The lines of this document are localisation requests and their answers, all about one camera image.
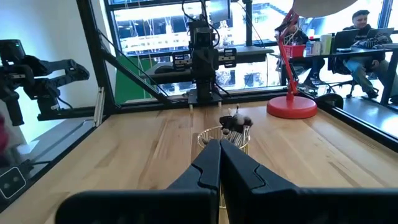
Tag person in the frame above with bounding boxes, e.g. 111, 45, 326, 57
281, 23, 326, 90
341, 9, 398, 100

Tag red plastic basket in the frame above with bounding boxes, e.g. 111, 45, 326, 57
282, 44, 307, 59

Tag black laptop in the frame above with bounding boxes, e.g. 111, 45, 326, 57
331, 28, 361, 53
366, 27, 396, 40

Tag white cylinder container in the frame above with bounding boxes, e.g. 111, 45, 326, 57
319, 33, 333, 55

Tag green board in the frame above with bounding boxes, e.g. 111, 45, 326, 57
114, 55, 162, 104

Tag black robot arm with handle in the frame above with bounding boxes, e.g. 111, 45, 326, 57
0, 39, 91, 128

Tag red desk lamp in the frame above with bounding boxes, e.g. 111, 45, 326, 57
266, 0, 358, 120

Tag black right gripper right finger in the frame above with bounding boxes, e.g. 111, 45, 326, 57
220, 139, 398, 224

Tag black power cable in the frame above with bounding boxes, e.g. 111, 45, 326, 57
18, 159, 52, 172

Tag small blue white box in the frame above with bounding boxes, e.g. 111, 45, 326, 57
305, 40, 322, 57

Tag black socket box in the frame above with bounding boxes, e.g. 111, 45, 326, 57
0, 166, 27, 200

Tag gold wire brush cup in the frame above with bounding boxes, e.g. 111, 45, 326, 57
197, 126, 251, 209

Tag silver aluminium extrusion post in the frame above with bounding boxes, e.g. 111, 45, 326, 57
94, 86, 106, 128

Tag large white makeup brush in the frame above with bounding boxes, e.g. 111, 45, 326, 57
231, 113, 254, 147

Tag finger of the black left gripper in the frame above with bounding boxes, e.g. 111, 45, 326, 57
218, 47, 238, 68
172, 50, 193, 71

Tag black office chair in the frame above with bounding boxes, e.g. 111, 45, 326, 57
325, 55, 381, 99

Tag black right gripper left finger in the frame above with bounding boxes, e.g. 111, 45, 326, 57
55, 139, 221, 224

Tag black office desk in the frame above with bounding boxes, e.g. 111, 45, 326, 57
289, 42, 398, 106

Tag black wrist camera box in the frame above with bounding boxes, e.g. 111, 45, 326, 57
188, 20, 218, 49

